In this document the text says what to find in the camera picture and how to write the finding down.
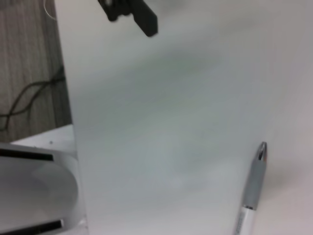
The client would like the clear grey pen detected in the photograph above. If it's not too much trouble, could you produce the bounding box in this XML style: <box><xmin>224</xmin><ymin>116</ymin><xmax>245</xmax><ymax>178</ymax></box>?
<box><xmin>232</xmin><ymin>141</ymin><xmax>268</xmax><ymax>235</ymax></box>

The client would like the white robot torso base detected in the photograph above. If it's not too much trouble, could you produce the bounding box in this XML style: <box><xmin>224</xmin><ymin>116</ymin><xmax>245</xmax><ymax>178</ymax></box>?
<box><xmin>0</xmin><ymin>124</ymin><xmax>88</xmax><ymax>235</ymax></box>

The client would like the white floor cable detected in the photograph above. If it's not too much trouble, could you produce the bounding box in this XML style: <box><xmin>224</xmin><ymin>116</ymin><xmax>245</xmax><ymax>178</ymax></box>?
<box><xmin>43</xmin><ymin>0</ymin><xmax>57</xmax><ymax>21</ymax></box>

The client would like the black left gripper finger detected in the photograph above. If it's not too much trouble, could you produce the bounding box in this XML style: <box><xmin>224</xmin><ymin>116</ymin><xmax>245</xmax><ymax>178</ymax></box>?
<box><xmin>97</xmin><ymin>0</ymin><xmax>159</xmax><ymax>38</ymax></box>

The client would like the dark floor cable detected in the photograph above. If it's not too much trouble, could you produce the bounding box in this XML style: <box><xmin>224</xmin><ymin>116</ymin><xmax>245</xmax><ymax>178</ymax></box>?
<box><xmin>0</xmin><ymin>74</ymin><xmax>66</xmax><ymax>118</ymax></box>
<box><xmin>0</xmin><ymin>66</ymin><xmax>66</xmax><ymax>132</ymax></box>

